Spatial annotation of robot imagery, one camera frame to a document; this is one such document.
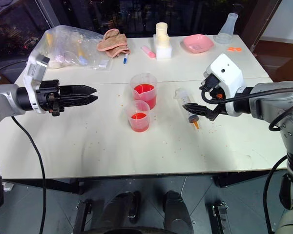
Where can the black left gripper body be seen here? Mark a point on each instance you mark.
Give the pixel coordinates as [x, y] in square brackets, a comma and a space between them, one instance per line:
[47, 96]

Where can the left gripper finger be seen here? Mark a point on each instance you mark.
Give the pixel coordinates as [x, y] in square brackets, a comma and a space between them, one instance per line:
[75, 89]
[75, 101]

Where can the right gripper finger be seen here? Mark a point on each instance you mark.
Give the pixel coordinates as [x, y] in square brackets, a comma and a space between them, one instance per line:
[213, 114]
[196, 109]

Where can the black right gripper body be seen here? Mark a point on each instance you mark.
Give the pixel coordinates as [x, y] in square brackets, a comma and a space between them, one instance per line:
[213, 84]

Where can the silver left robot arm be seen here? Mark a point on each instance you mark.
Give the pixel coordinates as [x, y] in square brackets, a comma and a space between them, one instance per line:
[5, 97]

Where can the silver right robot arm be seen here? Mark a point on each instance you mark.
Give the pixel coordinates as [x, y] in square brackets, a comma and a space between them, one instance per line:
[271, 100]

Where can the clear plastic syringe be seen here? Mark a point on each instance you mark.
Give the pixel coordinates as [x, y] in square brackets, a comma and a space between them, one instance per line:
[184, 97]

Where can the large clear measuring cup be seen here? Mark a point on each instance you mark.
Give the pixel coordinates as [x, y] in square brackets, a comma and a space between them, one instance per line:
[144, 92]

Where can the small clear measuring cup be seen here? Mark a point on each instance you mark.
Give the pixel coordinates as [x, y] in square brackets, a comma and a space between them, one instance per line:
[138, 119]

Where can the small clear plastic packet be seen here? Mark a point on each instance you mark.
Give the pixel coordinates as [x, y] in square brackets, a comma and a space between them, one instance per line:
[105, 64]

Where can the small orange plastic piece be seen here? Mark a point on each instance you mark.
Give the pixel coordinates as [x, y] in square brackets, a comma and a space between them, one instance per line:
[235, 49]

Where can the pink plastic dish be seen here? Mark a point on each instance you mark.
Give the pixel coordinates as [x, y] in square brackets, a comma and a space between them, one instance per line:
[196, 44]

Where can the clear round petri dish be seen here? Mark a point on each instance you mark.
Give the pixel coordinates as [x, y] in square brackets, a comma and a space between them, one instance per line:
[222, 39]

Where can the clear plastic bag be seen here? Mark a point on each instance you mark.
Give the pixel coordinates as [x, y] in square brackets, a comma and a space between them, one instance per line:
[68, 41]

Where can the white cream stacked containers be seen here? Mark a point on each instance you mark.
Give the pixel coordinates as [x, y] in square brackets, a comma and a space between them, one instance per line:
[164, 51]

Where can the blue white pen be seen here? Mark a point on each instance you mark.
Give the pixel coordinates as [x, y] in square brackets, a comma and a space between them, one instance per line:
[125, 59]

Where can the beige pink towel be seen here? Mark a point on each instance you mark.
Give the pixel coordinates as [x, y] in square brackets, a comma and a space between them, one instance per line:
[113, 42]

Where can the clear conical flask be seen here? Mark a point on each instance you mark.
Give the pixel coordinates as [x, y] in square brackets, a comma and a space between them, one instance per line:
[228, 25]

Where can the pink highlighter marker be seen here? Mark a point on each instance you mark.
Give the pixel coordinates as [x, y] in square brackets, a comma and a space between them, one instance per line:
[148, 52]

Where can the tall cream plastic cylinder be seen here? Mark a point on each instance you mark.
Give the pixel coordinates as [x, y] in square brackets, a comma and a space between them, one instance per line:
[161, 29]

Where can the dark rounded shape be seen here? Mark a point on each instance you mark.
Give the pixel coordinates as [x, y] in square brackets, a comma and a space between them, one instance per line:
[177, 212]

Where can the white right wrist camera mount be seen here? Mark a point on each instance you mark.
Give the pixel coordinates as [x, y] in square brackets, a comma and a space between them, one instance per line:
[228, 73]

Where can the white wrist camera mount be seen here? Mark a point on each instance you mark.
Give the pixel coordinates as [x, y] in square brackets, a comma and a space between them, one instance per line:
[228, 73]
[36, 69]

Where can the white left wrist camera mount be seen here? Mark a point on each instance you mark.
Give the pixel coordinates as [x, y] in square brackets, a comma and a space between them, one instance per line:
[36, 69]

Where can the black floor stand bracket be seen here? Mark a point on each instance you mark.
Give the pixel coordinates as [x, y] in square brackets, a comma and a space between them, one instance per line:
[81, 217]
[219, 217]

